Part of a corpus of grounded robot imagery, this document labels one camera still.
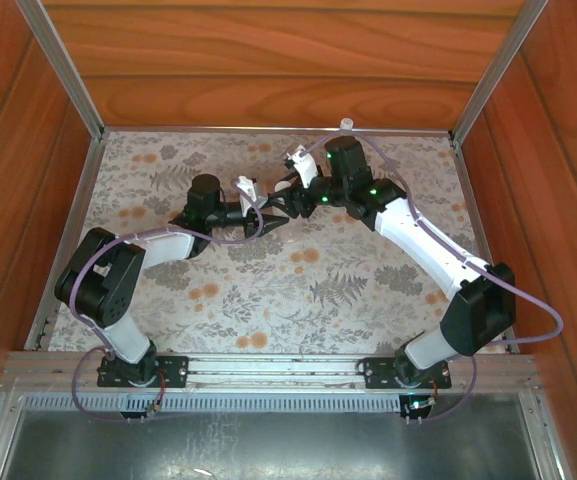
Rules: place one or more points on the clear bottle red label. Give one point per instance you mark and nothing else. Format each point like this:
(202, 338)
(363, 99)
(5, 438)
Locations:
(347, 131)

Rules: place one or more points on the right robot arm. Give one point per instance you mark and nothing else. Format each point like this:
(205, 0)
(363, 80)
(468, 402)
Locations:
(418, 235)

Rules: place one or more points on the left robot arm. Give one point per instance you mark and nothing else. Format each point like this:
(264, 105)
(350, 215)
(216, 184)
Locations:
(98, 290)

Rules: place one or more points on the floral table cover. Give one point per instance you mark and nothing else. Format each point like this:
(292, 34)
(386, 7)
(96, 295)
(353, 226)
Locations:
(288, 280)

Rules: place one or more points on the shiny metal sheet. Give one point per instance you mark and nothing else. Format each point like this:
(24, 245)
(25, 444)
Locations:
(268, 445)

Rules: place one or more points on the small board green light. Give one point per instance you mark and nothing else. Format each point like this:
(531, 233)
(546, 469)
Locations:
(419, 404)

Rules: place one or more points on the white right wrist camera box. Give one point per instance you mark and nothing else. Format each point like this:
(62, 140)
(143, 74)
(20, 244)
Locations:
(307, 170)

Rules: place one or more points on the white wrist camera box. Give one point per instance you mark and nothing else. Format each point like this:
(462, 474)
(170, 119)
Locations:
(307, 170)
(248, 192)

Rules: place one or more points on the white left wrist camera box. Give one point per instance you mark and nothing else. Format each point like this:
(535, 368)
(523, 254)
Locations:
(248, 192)

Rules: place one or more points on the aluminium rear table rail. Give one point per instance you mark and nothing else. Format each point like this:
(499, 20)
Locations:
(218, 131)

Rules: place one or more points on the aluminium side table rail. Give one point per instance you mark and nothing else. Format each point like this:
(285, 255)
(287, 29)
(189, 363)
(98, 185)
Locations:
(82, 200)
(472, 200)

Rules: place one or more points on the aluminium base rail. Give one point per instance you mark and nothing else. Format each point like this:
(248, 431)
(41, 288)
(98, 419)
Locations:
(278, 367)

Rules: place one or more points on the aluminium frame post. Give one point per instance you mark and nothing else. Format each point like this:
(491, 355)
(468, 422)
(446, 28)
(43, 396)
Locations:
(60, 65)
(500, 65)

